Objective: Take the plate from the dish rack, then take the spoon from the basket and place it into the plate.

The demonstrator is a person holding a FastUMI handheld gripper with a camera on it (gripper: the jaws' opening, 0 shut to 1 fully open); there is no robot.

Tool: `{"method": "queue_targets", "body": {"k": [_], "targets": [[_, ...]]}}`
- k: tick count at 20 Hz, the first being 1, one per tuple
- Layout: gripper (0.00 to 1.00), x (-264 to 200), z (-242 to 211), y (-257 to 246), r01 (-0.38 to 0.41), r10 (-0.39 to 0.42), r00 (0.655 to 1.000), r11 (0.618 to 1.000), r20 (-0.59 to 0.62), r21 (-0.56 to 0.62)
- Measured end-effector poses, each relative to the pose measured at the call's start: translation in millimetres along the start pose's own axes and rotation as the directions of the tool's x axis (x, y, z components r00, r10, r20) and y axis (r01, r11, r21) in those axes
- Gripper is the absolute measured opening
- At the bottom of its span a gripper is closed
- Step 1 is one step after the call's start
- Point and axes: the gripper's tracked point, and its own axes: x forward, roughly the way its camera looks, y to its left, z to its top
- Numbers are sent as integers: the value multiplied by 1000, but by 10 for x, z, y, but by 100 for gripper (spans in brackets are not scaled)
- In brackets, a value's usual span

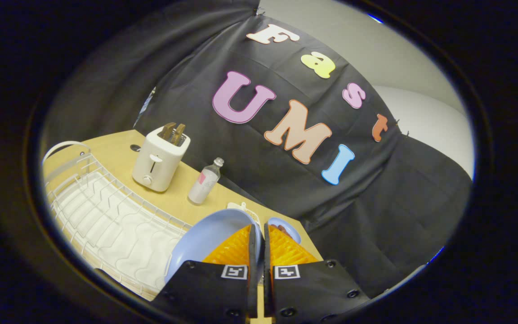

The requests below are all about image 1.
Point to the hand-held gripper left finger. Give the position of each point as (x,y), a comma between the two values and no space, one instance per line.
(254,270)

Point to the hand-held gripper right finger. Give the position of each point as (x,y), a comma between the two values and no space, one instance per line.
(267,270)

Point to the light blue spoon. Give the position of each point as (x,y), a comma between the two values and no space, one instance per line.
(288,228)

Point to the light blue plate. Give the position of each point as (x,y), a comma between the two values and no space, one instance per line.
(205,234)

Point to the white basket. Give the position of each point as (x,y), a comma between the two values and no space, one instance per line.
(243,207)

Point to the black backdrop cloth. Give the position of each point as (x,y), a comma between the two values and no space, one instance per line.
(286,189)

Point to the clear bottle with pink label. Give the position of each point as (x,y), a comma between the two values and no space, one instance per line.
(203,184)

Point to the white ribbed drain tray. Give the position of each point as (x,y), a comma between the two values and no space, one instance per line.
(119,234)

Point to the white toaster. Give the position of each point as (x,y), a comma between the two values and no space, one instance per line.
(158,162)

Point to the brown toast slice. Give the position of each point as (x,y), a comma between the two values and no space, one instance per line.
(179,134)
(167,130)

